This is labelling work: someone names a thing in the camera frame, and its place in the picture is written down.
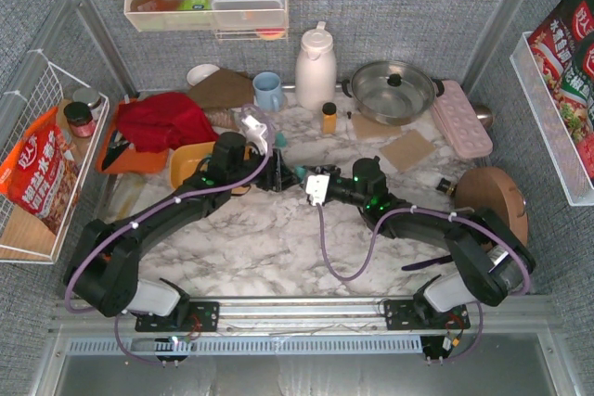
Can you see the black kitchen knife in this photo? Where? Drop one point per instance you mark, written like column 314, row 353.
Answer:
column 114, row 153

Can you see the small orange juice bottle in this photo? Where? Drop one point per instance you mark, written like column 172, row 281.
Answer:
column 329, row 118

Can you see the teal coffee capsule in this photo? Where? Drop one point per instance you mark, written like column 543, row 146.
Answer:
column 280, row 140
column 300, row 171

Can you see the silver lid jar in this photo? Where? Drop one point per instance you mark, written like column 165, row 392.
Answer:
column 89, row 96

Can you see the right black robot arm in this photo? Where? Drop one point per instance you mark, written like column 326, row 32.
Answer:
column 491, row 262

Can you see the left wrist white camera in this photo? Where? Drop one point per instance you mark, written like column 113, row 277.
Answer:
column 256, row 132

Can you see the striped pink cloth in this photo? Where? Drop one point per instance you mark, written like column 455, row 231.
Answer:
column 223, row 118

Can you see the white small bowl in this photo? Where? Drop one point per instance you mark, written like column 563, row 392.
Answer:
column 200, row 72

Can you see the orange plastic storage basket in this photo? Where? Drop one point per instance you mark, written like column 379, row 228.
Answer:
column 185, row 160

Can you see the round wooden board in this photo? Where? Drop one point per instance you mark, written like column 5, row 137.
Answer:
column 491, row 187

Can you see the light blue mug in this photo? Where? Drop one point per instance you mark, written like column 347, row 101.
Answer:
column 268, row 92

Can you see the red cloth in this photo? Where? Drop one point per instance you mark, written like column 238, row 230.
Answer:
column 165, row 121

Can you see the pink egg tray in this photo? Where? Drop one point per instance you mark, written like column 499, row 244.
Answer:
column 455, row 118

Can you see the stainless steel pot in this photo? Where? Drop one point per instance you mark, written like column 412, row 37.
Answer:
column 393, row 93

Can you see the purple handled knife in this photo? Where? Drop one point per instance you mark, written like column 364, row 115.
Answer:
column 425, row 264

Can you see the white wire basket right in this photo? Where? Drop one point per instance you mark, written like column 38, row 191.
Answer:
column 569, row 168

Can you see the white thermos jug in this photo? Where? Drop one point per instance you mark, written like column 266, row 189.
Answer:
column 316, row 69

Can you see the red snack bag left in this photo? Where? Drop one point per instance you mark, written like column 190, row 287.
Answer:
column 37, row 176

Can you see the orange plastic tray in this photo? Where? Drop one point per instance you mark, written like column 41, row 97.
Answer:
column 130, row 160

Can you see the brown cork coaster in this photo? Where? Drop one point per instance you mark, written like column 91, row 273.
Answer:
column 367, row 129
column 408, row 150

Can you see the red seasoning bag right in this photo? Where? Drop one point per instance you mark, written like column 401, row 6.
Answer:
column 562, row 46

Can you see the white wire rack left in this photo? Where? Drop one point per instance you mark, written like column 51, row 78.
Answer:
column 24, row 238

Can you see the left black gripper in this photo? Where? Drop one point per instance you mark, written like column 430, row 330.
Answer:
column 275, row 171

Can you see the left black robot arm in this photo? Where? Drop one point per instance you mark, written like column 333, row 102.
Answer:
column 104, row 268

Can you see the clear plastic food containers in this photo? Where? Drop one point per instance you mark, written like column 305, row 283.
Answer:
column 248, row 14

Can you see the dark lid glass jar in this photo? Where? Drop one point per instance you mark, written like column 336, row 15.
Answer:
column 80, row 119

